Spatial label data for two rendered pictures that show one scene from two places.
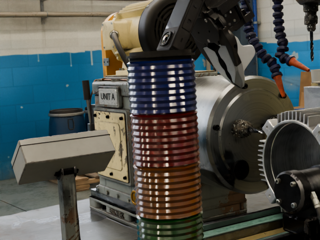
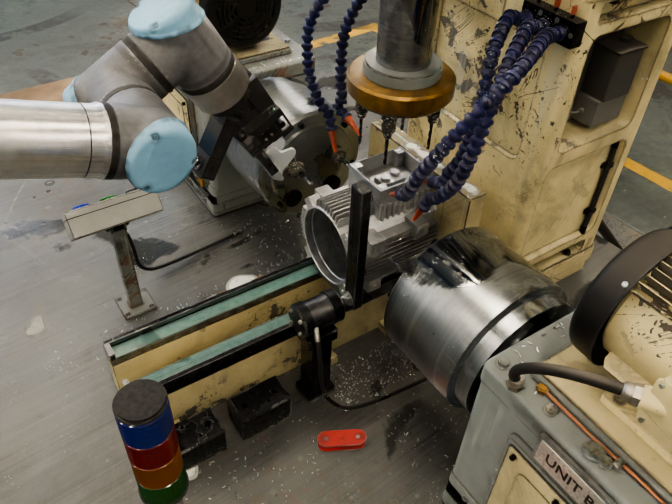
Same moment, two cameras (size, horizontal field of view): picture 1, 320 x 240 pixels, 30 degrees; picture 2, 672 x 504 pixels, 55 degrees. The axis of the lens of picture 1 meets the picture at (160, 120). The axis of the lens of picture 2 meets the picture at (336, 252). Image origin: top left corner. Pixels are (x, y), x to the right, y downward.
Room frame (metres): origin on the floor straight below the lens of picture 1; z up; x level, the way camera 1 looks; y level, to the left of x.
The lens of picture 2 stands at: (0.10, -0.18, 1.82)
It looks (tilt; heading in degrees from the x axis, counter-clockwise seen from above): 42 degrees down; 356
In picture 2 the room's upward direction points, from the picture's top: 3 degrees clockwise
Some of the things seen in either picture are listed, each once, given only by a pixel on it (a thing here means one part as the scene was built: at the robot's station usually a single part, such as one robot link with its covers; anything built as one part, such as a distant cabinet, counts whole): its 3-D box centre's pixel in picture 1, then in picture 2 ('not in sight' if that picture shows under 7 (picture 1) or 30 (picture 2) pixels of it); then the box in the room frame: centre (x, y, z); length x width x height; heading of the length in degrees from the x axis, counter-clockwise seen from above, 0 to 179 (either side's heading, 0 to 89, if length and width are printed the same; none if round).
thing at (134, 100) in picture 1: (162, 85); (144, 415); (0.52, 0.00, 1.19); 0.06 x 0.06 x 0.04
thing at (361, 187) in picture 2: not in sight; (356, 250); (0.88, -0.27, 1.12); 0.04 x 0.03 x 0.26; 121
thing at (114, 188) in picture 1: (161, 143); (232, 107); (1.57, 0.00, 0.99); 0.35 x 0.31 x 0.37; 31
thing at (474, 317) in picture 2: not in sight; (488, 330); (0.78, -0.48, 1.04); 0.41 x 0.25 x 0.25; 31
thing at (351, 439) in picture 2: not in sight; (341, 440); (0.72, -0.25, 0.81); 0.09 x 0.03 x 0.02; 94
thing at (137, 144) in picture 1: (165, 136); (150, 437); (0.52, 0.00, 1.14); 0.06 x 0.06 x 0.04
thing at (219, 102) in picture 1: (215, 130); (278, 133); (1.36, -0.12, 1.04); 0.37 x 0.25 x 0.25; 31
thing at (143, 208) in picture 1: (167, 186); (156, 457); (0.52, 0.00, 1.10); 0.06 x 0.06 x 0.04
